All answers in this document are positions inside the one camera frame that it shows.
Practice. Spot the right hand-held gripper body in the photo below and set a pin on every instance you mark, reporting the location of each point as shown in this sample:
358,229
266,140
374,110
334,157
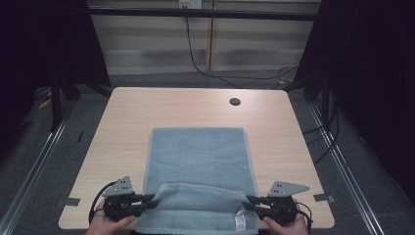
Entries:
280,207

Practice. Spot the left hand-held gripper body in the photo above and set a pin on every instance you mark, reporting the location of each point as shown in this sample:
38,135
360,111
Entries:
120,204

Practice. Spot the light blue towel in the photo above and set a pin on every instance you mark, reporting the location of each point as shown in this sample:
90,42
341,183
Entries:
199,163

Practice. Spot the person's right hand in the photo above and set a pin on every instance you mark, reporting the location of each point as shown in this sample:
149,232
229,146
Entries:
288,228

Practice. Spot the person's left hand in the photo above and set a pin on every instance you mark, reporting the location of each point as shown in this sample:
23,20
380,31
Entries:
104,225

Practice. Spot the grey tape strip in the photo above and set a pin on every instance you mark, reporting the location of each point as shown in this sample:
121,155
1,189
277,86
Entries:
324,197
71,201

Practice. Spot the small black floor strip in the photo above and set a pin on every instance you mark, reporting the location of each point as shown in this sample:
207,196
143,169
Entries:
80,137

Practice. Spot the yellow floor object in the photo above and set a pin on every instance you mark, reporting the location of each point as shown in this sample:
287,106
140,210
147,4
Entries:
44,103

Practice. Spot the black curtain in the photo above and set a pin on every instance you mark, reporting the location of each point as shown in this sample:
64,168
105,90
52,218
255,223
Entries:
375,81
42,42

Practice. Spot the metal floor rail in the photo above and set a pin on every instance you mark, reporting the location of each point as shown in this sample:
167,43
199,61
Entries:
36,169
345,176

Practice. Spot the black upright stand post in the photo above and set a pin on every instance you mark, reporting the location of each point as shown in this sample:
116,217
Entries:
56,104

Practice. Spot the black horizontal frame bar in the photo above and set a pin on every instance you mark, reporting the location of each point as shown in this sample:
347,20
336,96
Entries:
202,14

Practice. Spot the white wall socket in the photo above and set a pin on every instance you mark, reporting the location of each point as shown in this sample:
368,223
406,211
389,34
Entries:
191,4

